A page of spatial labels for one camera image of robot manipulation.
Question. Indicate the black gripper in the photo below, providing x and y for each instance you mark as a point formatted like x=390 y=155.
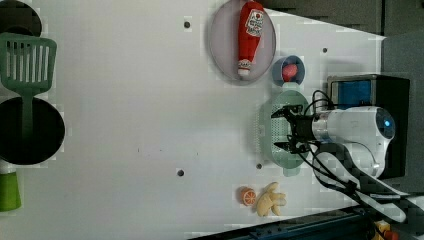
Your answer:
x=301 y=127

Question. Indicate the mint green plastic strainer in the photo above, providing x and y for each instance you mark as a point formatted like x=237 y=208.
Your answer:
x=268 y=130

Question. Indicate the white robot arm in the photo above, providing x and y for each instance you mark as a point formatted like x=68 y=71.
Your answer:
x=348 y=151

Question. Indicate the pink plush strawberry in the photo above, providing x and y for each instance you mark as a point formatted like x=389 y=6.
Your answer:
x=289 y=71

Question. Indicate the small blue bowl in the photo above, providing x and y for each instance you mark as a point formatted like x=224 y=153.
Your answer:
x=277 y=70

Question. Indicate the orange slice toy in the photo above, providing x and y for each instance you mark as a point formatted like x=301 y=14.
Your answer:
x=247 y=196

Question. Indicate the black toaster oven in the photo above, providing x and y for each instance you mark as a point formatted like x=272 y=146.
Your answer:
x=387 y=92

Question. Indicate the grey round plate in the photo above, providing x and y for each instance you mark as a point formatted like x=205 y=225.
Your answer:
x=223 y=43

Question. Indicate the red plush ketchup bottle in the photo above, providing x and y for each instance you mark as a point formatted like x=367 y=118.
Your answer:
x=250 y=28

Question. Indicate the black round pan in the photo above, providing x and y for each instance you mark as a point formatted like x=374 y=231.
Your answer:
x=46 y=140

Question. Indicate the green slotted spatula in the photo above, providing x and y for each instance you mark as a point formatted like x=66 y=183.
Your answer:
x=27 y=68

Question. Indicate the green plastic cup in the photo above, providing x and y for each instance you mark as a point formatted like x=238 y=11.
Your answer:
x=9 y=190

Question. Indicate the black round burner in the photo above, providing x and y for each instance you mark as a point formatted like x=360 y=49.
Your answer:
x=20 y=18

